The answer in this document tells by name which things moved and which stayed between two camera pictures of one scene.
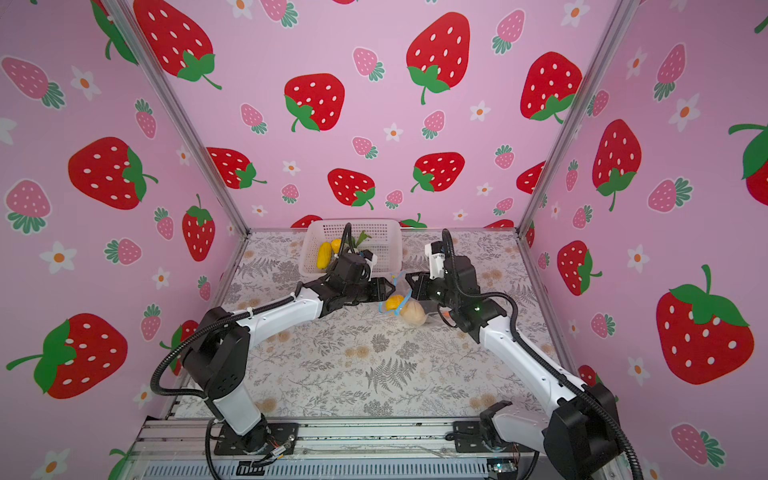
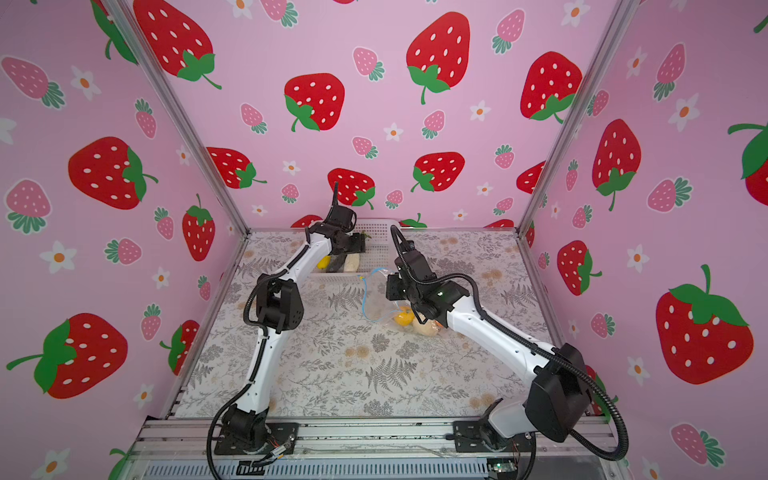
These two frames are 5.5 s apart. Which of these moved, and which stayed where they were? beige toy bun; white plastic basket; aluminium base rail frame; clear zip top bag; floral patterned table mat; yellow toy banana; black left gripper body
Moved: beige toy bun; clear zip top bag; black left gripper body
Stayed: white plastic basket; aluminium base rail frame; floral patterned table mat; yellow toy banana
